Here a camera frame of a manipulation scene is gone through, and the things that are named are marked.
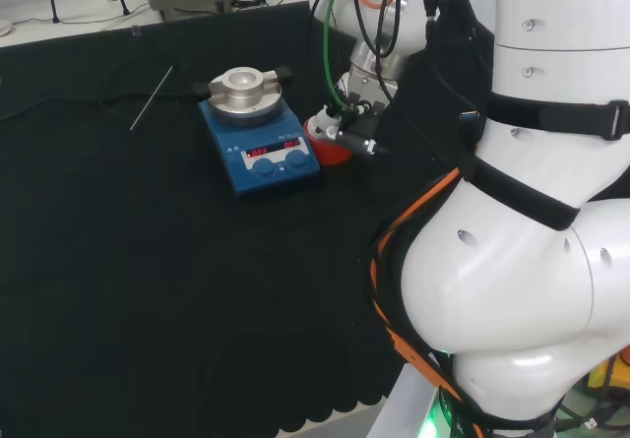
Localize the thin silver rod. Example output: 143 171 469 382
129 65 174 132

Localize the heater with blue base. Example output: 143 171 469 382
192 65 322 198

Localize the yellow stop button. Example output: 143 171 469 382
585 351 630 403

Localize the black cloth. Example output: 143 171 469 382
0 0 464 438

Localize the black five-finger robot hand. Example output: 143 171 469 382
317 71 401 158

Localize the red rubber flask ring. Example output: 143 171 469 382
302 115 353 166

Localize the grey metal base plate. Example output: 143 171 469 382
366 362 442 438

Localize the orange cable bundle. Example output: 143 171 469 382
366 166 486 438

